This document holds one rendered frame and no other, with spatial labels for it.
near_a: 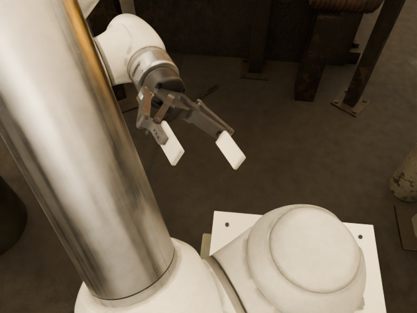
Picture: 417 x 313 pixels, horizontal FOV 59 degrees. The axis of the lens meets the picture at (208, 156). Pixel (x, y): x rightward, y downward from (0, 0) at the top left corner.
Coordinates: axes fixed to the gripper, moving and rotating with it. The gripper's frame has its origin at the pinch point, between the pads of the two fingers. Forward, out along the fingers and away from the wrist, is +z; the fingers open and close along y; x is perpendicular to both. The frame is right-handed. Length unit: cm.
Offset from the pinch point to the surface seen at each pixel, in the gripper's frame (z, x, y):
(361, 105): -38, 3, -110
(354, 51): -62, 18, -118
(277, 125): -46, -19, -80
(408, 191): 4, -4, -94
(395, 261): 19, -20, -83
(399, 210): 6, -11, -94
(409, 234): 14, -13, -91
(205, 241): 0.1, -24.9, -16.6
